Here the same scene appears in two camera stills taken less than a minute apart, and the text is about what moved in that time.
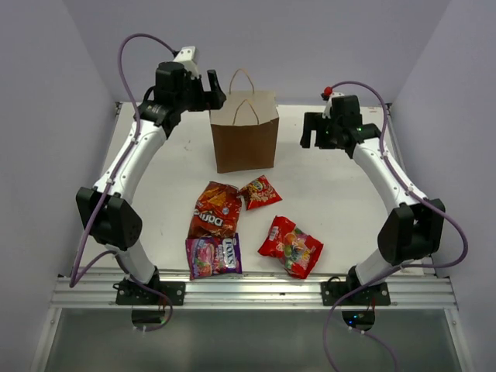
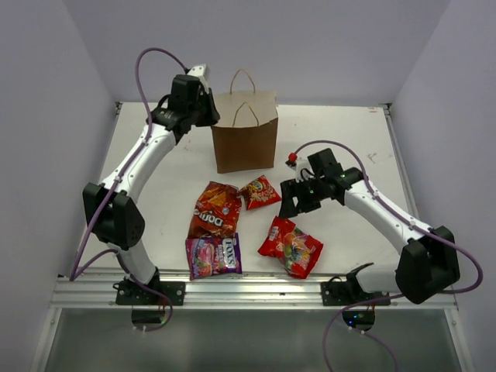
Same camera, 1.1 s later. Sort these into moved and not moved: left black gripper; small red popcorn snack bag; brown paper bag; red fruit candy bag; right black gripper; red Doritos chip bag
Moved: left black gripper; right black gripper
Not moved: red Doritos chip bag; red fruit candy bag; brown paper bag; small red popcorn snack bag
